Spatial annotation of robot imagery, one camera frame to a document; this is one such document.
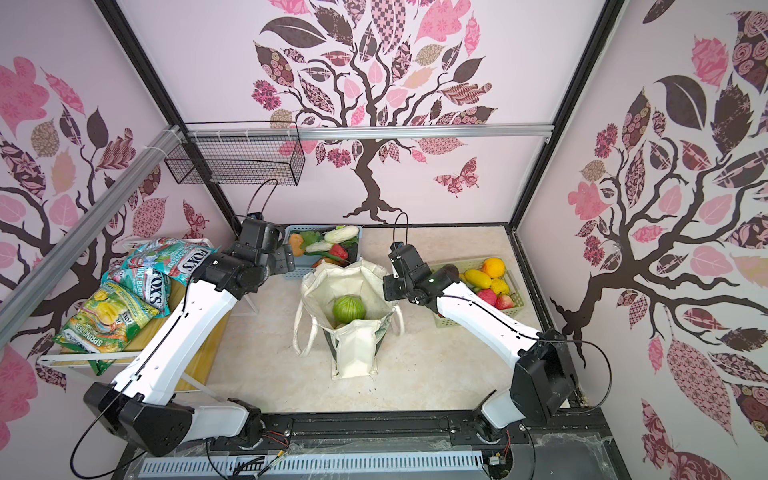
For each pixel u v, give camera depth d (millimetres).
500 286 947
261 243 550
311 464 697
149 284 587
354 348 766
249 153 949
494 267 974
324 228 1065
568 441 727
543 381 415
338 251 1033
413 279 600
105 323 534
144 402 383
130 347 551
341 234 1055
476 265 1006
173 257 622
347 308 871
